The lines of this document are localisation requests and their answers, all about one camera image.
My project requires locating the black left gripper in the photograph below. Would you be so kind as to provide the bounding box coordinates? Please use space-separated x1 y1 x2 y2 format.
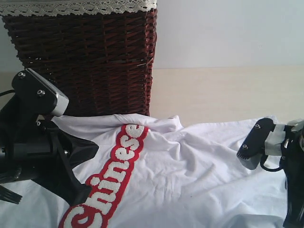
0 95 99 206

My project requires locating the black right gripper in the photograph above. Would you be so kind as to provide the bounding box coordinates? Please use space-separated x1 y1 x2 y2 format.
280 125 304 228

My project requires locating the white t-shirt with red lettering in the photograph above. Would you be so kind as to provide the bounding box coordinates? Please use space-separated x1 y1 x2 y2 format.
0 114 287 228

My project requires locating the dark red wicker basket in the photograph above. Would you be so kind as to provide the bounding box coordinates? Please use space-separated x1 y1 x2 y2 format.
2 9 157 116

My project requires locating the white lace cloth trim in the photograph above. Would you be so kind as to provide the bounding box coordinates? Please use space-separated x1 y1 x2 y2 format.
0 0 157 17

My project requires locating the black cable loop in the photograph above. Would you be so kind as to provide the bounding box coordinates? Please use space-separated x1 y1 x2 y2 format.
260 154 283 173

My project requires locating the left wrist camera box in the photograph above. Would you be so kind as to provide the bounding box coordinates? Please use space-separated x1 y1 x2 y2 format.
11 68 69 117

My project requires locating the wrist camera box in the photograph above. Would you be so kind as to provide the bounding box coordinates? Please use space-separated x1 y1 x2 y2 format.
11 68 69 117
236 117 304 171

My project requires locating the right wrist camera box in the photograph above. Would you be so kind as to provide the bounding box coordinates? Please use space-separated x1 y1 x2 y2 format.
236 117 304 171

